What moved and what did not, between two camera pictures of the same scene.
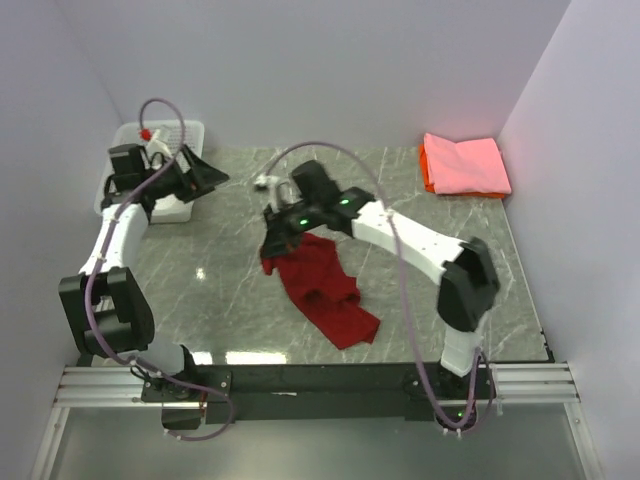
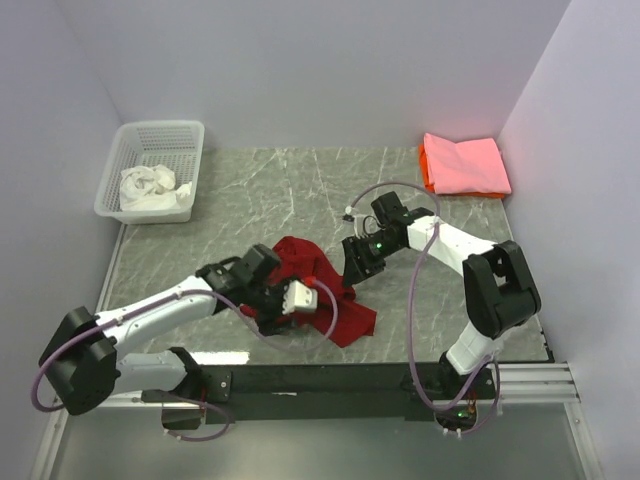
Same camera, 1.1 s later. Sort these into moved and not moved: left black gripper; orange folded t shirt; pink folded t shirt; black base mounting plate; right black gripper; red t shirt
Moved: red t shirt; right black gripper; left black gripper
Not moved: pink folded t shirt; black base mounting plate; orange folded t shirt
